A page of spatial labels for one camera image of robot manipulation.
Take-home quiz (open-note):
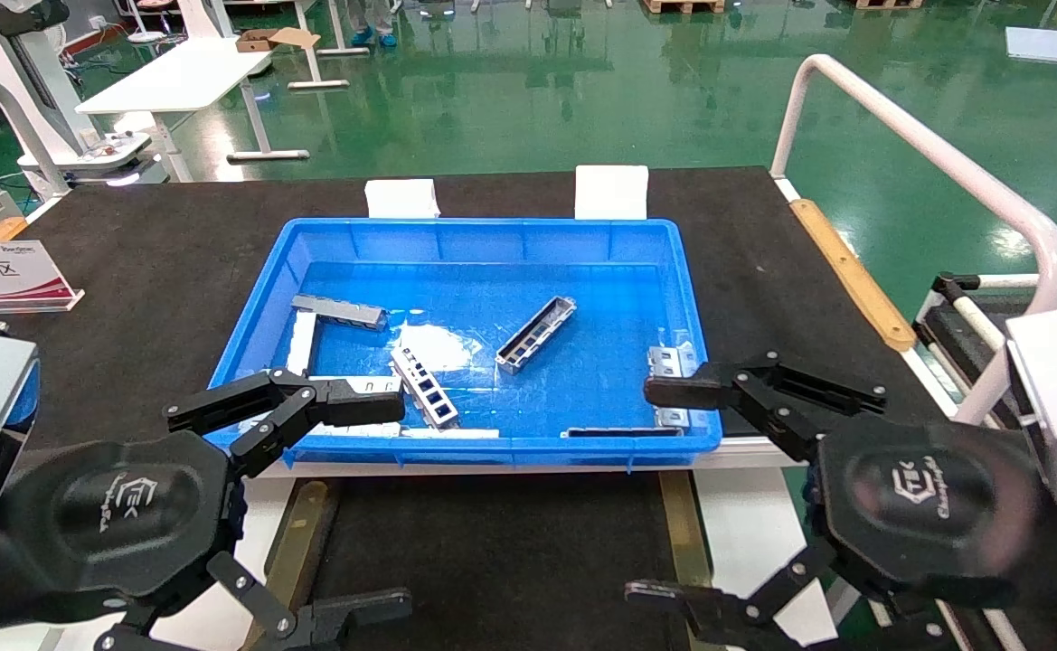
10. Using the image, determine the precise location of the blue plastic bin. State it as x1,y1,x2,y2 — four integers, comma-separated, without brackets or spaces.
205,217,724,469

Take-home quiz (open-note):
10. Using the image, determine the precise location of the white curved tube railing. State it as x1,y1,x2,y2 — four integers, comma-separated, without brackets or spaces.
0,72,72,222

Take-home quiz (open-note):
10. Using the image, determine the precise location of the white red desk sign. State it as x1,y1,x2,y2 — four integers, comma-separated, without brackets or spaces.
0,241,86,316

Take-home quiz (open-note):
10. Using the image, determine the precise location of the white machine column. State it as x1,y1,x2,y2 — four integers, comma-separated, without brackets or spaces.
0,0,104,159

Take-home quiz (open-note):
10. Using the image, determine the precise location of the silver perforated bracket part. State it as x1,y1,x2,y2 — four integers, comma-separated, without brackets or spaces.
646,344,708,429

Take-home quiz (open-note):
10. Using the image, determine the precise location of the wooden edge strip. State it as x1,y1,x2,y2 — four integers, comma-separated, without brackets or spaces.
788,198,918,354

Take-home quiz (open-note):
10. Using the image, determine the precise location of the brass edge strip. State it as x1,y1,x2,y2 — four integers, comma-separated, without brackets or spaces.
657,470,717,589
257,479,341,651

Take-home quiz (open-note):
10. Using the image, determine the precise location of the grey metal bracket part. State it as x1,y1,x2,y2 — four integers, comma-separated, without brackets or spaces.
290,294,390,332

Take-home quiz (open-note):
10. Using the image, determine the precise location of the open cardboard box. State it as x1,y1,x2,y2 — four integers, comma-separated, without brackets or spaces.
236,27,321,53

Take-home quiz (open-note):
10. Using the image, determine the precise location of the silver flat bracket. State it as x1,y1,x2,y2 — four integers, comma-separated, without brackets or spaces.
311,374,402,395

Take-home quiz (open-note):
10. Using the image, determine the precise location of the white paper left tab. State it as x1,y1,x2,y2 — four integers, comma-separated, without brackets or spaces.
365,179,441,220

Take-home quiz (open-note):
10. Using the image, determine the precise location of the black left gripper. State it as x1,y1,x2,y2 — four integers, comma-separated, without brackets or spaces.
0,432,244,625

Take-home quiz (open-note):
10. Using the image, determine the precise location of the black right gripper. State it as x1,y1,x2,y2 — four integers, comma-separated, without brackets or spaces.
644,351,1040,609

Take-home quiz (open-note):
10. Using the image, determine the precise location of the silver ladder-shaped metal part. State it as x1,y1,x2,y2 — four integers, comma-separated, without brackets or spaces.
390,346,460,429

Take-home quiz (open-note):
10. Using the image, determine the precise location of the black framed cart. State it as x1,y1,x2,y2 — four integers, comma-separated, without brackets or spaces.
912,271,1026,417

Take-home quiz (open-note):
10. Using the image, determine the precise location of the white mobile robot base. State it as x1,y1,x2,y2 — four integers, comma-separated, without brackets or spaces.
17,131,167,188

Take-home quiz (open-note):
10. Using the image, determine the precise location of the white table leg frame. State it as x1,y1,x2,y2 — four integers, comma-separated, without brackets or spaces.
288,0,372,92

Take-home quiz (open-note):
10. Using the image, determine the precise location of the white table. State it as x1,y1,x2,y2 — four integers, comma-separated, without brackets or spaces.
74,36,312,184

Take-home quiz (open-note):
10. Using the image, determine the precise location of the dark thin metal strip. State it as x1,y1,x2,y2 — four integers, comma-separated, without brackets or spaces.
561,426,684,439

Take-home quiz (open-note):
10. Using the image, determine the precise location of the person with blue shoe covers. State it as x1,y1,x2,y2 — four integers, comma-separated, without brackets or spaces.
343,0,400,48

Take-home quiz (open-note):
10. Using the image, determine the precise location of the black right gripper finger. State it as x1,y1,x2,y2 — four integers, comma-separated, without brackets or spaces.
623,538,841,651

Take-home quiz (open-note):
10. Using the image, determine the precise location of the silver slotted metal channel part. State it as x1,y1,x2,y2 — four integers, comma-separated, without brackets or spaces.
495,296,578,375

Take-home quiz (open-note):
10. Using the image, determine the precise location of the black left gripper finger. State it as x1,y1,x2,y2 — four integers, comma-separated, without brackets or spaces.
94,552,413,651
165,369,406,480

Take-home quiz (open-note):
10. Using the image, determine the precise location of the white floor panel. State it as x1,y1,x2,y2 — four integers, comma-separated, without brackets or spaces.
1005,25,1057,64

